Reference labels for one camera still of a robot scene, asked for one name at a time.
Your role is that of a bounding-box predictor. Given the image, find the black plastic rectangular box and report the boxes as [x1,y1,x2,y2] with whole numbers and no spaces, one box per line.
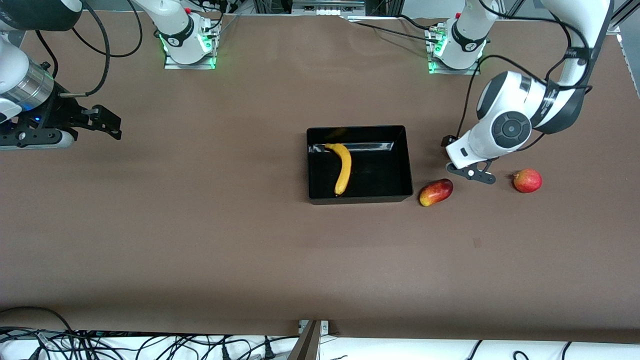
[306,125,414,205]

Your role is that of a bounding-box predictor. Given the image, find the red yellow mango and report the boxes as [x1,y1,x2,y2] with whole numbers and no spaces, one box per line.
[419,178,454,207]

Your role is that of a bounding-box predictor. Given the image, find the red apple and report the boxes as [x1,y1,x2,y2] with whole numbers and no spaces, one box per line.
[512,168,543,194]

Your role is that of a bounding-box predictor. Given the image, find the large table cover mat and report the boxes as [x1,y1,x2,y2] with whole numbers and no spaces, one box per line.
[0,11,640,345]

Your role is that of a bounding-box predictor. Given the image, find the yellow banana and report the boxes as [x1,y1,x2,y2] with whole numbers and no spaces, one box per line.
[324,143,353,197]

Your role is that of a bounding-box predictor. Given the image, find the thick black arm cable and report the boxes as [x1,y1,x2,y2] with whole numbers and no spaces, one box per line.
[58,0,112,97]

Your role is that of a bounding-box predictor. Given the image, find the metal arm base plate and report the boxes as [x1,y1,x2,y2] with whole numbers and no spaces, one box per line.
[426,24,485,76]
[164,20,218,70]

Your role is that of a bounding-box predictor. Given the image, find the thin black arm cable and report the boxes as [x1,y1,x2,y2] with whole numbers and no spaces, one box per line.
[70,0,144,59]

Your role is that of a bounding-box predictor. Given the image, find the metal frame rail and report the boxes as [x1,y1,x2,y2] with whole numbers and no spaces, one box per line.
[252,0,368,17]

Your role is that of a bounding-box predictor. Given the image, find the small metal bracket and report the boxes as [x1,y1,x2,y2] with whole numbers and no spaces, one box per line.
[298,320,330,336]

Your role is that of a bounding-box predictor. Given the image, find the grey metal post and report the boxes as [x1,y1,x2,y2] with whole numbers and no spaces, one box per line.
[289,320,322,360]

